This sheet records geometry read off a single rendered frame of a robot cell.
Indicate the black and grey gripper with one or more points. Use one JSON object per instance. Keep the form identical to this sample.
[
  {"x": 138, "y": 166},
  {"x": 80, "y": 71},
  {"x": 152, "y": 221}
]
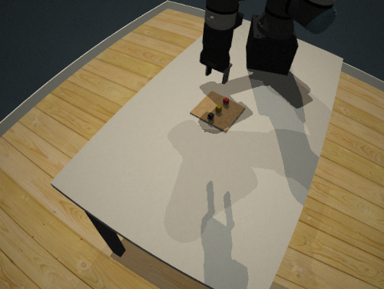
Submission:
[{"x": 217, "y": 40}]

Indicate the tan mat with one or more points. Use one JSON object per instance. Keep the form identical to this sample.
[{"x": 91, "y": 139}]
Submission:
[{"x": 222, "y": 119}]

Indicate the black die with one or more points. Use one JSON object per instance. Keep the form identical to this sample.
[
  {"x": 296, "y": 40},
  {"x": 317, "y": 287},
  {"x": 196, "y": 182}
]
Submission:
[{"x": 210, "y": 116}]

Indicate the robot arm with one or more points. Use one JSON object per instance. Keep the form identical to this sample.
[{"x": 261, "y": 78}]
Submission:
[{"x": 276, "y": 21}]

